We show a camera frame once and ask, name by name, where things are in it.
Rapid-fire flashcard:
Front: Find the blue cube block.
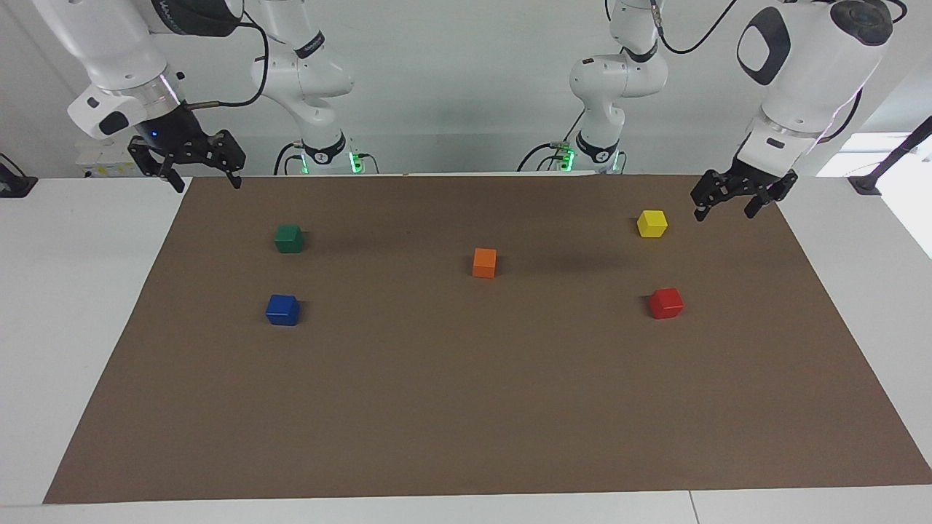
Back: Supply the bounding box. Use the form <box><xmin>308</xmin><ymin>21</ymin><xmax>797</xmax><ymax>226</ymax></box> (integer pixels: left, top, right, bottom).
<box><xmin>265</xmin><ymin>294</ymin><xmax>301</xmax><ymax>327</ymax></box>

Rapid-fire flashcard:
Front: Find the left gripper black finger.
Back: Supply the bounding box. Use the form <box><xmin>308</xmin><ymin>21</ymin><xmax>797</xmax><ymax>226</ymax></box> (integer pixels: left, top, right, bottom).
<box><xmin>690</xmin><ymin>169</ymin><xmax>743</xmax><ymax>222</ymax></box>
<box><xmin>744</xmin><ymin>171</ymin><xmax>799</xmax><ymax>219</ymax></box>

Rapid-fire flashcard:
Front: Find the brown table mat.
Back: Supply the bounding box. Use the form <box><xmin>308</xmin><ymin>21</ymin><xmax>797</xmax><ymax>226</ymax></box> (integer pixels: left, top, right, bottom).
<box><xmin>42</xmin><ymin>173</ymin><xmax>932</xmax><ymax>504</ymax></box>

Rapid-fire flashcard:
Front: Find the black base cable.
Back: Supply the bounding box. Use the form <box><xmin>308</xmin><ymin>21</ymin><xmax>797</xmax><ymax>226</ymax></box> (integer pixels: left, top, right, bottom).
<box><xmin>273</xmin><ymin>141</ymin><xmax>303</xmax><ymax>176</ymax></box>
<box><xmin>516</xmin><ymin>109</ymin><xmax>588</xmax><ymax>173</ymax></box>

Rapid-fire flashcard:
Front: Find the arm black gripper cable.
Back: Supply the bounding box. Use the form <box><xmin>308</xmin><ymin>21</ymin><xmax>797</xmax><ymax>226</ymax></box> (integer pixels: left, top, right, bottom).
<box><xmin>650</xmin><ymin>0</ymin><xmax>909</xmax><ymax>144</ymax></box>
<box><xmin>182</xmin><ymin>18</ymin><xmax>270</xmax><ymax>110</ymax></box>

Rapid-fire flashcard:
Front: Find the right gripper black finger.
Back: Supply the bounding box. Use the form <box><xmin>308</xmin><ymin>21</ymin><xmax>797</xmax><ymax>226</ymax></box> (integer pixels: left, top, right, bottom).
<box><xmin>191</xmin><ymin>130</ymin><xmax>247</xmax><ymax>190</ymax></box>
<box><xmin>128</xmin><ymin>137</ymin><xmax>186</xmax><ymax>194</ymax></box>

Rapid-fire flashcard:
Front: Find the red cube block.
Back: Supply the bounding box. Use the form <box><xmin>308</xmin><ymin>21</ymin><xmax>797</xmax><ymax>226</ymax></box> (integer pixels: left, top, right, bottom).
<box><xmin>649</xmin><ymin>287</ymin><xmax>684</xmax><ymax>320</ymax></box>

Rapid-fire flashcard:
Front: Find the left arm black gripper cable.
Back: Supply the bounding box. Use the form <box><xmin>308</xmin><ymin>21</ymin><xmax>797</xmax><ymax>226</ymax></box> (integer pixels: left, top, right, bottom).
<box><xmin>650</xmin><ymin>0</ymin><xmax>909</xmax><ymax>144</ymax></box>

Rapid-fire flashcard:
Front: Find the white box yellow label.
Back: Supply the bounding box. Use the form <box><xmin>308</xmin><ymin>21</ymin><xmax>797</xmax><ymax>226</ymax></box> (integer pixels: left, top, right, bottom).
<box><xmin>75</xmin><ymin>140</ymin><xmax>139</xmax><ymax>180</ymax></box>

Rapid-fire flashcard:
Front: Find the right arm black gripper cable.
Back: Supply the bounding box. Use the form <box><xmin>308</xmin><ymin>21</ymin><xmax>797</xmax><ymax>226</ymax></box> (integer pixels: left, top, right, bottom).
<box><xmin>182</xmin><ymin>18</ymin><xmax>270</xmax><ymax>110</ymax></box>

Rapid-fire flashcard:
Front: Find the black clamp stand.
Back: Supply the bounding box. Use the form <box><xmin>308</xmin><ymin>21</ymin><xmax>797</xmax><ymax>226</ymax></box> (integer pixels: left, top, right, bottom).
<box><xmin>848</xmin><ymin>115</ymin><xmax>932</xmax><ymax>196</ymax></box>

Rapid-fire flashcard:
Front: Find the black table clamp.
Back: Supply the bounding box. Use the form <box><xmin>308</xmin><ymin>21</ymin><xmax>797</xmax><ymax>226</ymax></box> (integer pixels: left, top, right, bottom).
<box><xmin>0</xmin><ymin>153</ymin><xmax>39</xmax><ymax>199</ymax></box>

